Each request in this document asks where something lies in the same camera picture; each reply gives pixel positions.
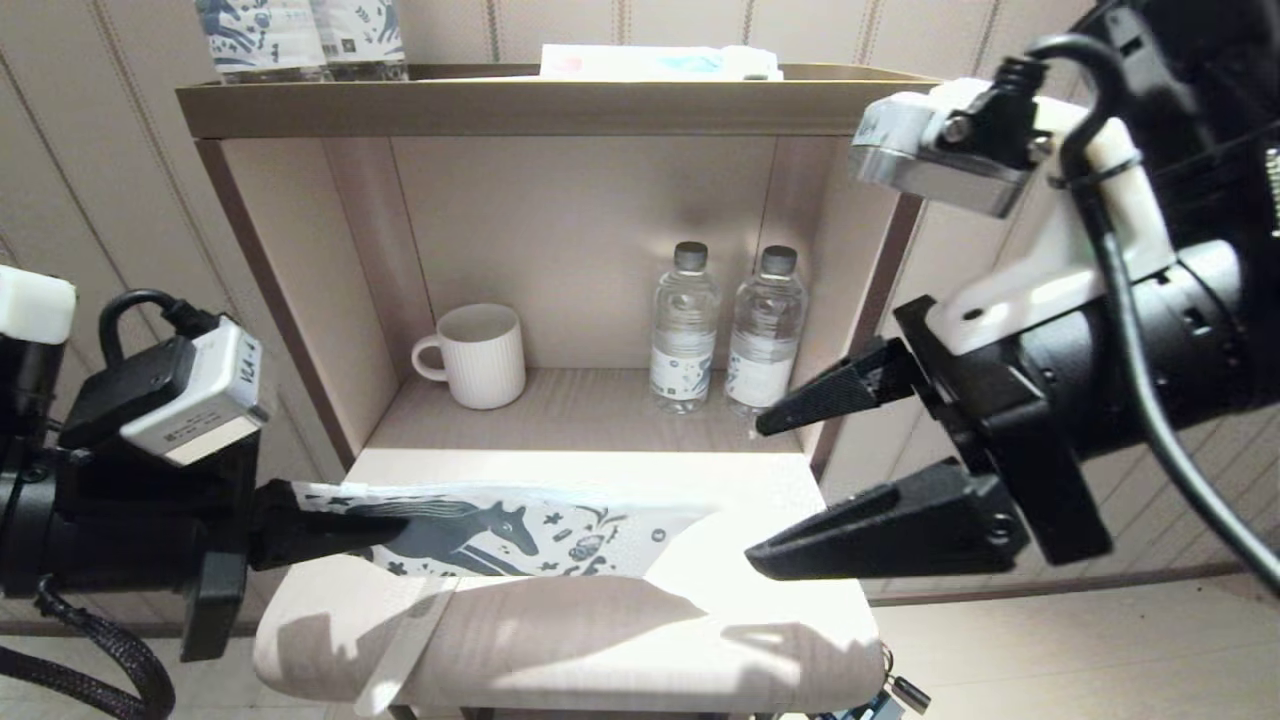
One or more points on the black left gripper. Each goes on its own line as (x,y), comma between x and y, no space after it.
(215,520)

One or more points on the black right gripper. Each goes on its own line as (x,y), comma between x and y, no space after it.
(1010,430)

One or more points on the white plastic comb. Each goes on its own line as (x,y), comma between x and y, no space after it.
(400,650)

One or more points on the white horse-print pouch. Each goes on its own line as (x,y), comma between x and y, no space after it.
(560,530)

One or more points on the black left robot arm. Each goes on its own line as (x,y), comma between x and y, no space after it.
(40,540)

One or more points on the clear plastic water bottle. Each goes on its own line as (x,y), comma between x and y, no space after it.
(685,340)
(765,340)

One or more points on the white ribbed ceramic mug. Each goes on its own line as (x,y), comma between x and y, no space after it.
(485,360)

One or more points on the beige wooden shelf table unit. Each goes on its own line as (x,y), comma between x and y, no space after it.
(600,220)

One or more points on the white packet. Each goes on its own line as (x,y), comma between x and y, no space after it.
(650,62)

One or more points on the patterned pouches on shelf top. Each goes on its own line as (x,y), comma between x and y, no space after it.
(260,40)

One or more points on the blue print label water bottle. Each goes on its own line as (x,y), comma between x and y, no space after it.
(365,40)

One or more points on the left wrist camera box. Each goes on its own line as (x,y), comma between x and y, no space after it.
(200,400)

